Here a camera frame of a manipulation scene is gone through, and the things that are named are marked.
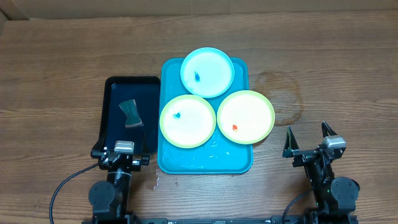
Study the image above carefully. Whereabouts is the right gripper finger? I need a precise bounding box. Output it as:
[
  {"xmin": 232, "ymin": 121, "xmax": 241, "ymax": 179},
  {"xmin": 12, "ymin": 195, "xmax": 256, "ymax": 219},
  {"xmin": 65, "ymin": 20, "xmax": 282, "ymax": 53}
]
[
  {"xmin": 284, "ymin": 126, "xmax": 299, "ymax": 152},
  {"xmin": 321, "ymin": 121, "xmax": 336, "ymax": 138}
]

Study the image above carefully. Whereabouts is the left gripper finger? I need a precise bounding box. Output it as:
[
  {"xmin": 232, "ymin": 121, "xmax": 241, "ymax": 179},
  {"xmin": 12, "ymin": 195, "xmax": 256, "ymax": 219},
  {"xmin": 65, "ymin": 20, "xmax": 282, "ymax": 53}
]
[
  {"xmin": 93, "ymin": 125, "xmax": 106, "ymax": 151},
  {"xmin": 141, "ymin": 125, "xmax": 150, "ymax": 155}
]

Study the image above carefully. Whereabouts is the yellow-green plate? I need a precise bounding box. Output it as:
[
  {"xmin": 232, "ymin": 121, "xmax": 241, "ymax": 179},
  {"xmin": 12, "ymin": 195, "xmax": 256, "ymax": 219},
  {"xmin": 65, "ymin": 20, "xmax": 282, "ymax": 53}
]
[
  {"xmin": 216, "ymin": 90, "xmax": 275, "ymax": 144},
  {"xmin": 159, "ymin": 95, "xmax": 216, "ymax": 149}
]

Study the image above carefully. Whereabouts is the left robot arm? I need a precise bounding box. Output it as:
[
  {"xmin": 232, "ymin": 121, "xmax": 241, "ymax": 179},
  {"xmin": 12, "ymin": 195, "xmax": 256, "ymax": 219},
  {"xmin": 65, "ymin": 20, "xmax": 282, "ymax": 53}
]
[{"xmin": 88, "ymin": 124, "xmax": 150, "ymax": 224}]

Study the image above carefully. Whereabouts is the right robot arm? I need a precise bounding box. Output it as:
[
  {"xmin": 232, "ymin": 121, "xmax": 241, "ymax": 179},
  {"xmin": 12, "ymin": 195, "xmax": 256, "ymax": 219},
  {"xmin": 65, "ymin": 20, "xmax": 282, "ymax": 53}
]
[{"xmin": 280, "ymin": 121, "xmax": 360, "ymax": 223}]

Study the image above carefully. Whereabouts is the black water tray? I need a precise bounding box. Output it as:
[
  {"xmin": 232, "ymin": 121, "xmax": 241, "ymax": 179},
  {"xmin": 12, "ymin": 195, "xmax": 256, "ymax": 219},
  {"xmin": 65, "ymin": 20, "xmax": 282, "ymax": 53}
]
[{"xmin": 100, "ymin": 77, "xmax": 160, "ymax": 155}]

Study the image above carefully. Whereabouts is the turquoise plastic tray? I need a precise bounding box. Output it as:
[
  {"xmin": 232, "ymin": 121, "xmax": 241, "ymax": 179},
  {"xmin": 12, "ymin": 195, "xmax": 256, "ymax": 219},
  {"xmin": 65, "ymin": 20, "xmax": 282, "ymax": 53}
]
[{"xmin": 157, "ymin": 58, "xmax": 253, "ymax": 174}]

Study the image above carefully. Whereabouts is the light blue plate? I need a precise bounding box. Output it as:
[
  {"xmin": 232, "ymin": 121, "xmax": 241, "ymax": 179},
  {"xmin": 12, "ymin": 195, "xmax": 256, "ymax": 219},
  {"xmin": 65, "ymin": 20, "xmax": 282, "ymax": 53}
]
[{"xmin": 180, "ymin": 47, "xmax": 234, "ymax": 98}]

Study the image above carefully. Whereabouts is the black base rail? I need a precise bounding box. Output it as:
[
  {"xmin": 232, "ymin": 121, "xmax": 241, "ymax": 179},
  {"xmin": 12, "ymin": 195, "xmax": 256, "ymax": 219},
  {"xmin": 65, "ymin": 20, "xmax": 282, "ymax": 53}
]
[{"xmin": 81, "ymin": 214, "xmax": 358, "ymax": 224}]

